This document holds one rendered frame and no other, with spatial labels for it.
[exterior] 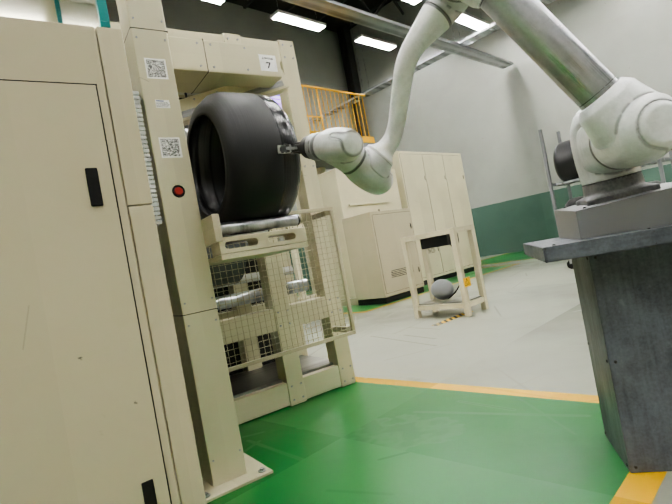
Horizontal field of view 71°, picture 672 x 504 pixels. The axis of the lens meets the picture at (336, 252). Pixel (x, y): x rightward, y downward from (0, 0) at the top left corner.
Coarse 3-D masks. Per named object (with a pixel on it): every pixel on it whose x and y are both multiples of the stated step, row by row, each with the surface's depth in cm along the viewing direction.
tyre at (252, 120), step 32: (224, 96) 174; (256, 96) 181; (192, 128) 192; (224, 128) 167; (256, 128) 169; (288, 128) 177; (192, 160) 201; (224, 160) 169; (256, 160) 167; (288, 160) 174; (224, 192) 173; (256, 192) 171; (288, 192) 179
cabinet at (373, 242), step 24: (360, 216) 643; (384, 216) 650; (408, 216) 687; (360, 240) 649; (384, 240) 643; (360, 264) 655; (384, 264) 636; (360, 288) 660; (384, 288) 630; (408, 288) 665
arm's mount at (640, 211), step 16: (656, 192) 120; (576, 208) 135; (592, 208) 124; (608, 208) 123; (624, 208) 122; (640, 208) 121; (656, 208) 120; (560, 224) 149; (576, 224) 127; (592, 224) 124; (608, 224) 123; (624, 224) 122; (640, 224) 121; (656, 224) 120
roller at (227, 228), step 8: (280, 216) 184; (288, 216) 185; (296, 216) 187; (224, 224) 170; (232, 224) 171; (240, 224) 173; (248, 224) 175; (256, 224) 177; (264, 224) 178; (272, 224) 180; (280, 224) 183; (288, 224) 185; (296, 224) 187; (224, 232) 170; (232, 232) 172; (240, 232) 174
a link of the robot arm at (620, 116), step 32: (480, 0) 118; (512, 0) 115; (512, 32) 119; (544, 32) 115; (544, 64) 118; (576, 64) 114; (576, 96) 118; (608, 96) 112; (640, 96) 110; (608, 128) 113; (640, 128) 107; (608, 160) 122; (640, 160) 113
